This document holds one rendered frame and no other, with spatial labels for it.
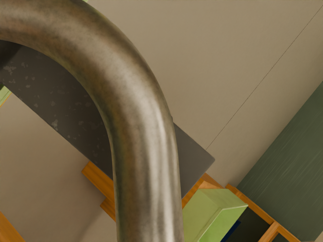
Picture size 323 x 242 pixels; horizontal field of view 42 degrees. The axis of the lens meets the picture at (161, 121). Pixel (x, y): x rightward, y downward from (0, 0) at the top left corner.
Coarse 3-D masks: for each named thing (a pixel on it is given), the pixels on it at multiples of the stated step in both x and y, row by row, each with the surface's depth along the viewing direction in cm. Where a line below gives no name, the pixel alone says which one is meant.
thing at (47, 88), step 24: (0, 48) 23; (24, 48) 23; (0, 72) 22; (24, 72) 23; (48, 72) 23; (24, 96) 22; (48, 96) 23; (72, 96) 23; (48, 120) 22; (72, 120) 22; (96, 120) 23; (72, 144) 22; (96, 144) 22; (192, 144) 23; (192, 168) 23
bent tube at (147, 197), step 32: (0, 0) 18; (32, 0) 18; (64, 0) 18; (0, 32) 18; (32, 32) 18; (64, 32) 18; (96, 32) 18; (64, 64) 19; (96, 64) 18; (128, 64) 18; (96, 96) 18; (128, 96) 18; (160, 96) 18; (128, 128) 18; (160, 128) 18; (128, 160) 18; (160, 160) 18; (128, 192) 18; (160, 192) 18; (128, 224) 18; (160, 224) 18
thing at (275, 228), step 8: (232, 192) 555; (240, 192) 593; (248, 200) 545; (256, 208) 539; (264, 216) 534; (272, 224) 525; (232, 232) 587; (272, 232) 522; (280, 232) 523; (288, 232) 560; (224, 240) 588; (264, 240) 523; (272, 240) 563; (288, 240) 518; (296, 240) 515
